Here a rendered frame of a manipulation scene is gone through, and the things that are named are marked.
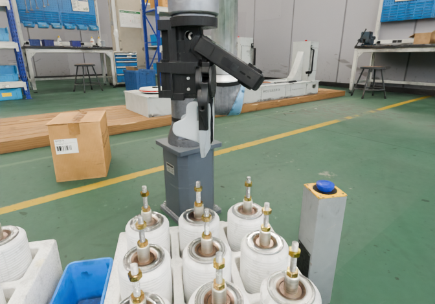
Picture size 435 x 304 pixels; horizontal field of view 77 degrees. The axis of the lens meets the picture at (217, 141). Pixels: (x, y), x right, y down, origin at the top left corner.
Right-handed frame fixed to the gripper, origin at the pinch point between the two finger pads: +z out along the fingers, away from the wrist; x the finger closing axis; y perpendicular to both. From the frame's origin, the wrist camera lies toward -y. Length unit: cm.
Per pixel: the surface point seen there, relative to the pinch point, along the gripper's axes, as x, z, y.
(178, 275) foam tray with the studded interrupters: -0.2, 28.4, 6.5
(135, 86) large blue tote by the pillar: -413, 37, 184
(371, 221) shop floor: -53, 46, -55
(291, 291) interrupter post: 8.9, 20.6, -14.1
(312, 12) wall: -593, -99, -137
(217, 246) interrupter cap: -0.8, 21.1, -1.4
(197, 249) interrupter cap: 0.1, 21.2, 2.4
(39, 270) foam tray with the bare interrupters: 1.4, 28.5, 36.2
